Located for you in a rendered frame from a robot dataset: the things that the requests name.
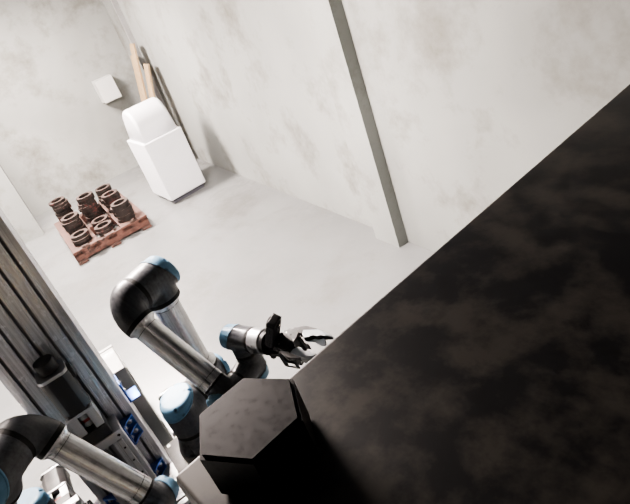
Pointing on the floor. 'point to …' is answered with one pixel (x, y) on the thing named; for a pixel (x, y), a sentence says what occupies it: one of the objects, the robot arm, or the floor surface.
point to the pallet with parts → (72, 223)
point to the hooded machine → (162, 151)
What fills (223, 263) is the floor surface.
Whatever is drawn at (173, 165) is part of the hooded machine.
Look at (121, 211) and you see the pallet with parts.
